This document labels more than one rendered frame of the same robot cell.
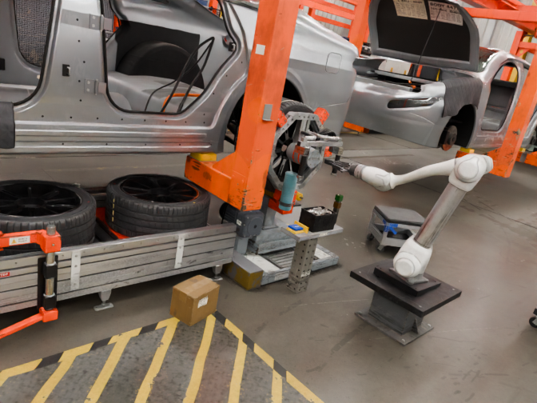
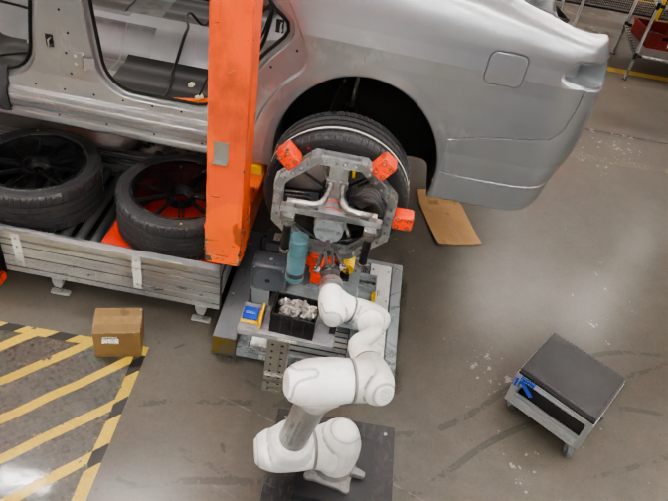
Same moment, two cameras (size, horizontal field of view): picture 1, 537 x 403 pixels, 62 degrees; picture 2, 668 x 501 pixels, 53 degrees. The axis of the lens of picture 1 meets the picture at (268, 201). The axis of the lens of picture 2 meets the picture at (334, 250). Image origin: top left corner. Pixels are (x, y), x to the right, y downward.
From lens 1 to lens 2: 2.61 m
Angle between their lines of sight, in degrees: 45
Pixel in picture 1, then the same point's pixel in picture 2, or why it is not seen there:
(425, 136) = not seen: outside the picture
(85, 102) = (78, 76)
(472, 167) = (288, 384)
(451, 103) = not seen: outside the picture
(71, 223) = (27, 203)
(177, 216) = (151, 233)
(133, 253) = (78, 254)
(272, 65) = (216, 91)
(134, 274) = (84, 275)
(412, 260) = (259, 449)
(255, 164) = (214, 211)
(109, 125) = (107, 104)
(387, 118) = not seen: outside the picture
